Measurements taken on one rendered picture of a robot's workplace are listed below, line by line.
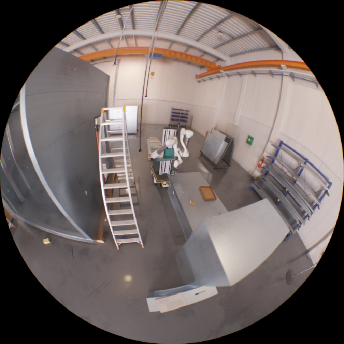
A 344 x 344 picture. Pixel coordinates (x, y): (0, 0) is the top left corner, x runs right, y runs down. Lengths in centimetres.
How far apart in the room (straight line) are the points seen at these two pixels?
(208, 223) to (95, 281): 236
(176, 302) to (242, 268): 90
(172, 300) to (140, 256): 122
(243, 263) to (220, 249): 26
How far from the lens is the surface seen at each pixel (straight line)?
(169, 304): 160
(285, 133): 580
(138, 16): 845
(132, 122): 837
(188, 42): 933
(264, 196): 495
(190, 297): 168
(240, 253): 106
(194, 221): 210
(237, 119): 749
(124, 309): 256
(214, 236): 98
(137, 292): 242
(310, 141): 558
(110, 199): 183
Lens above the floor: 237
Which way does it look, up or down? 35 degrees down
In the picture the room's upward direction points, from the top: 9 degrees clockwise
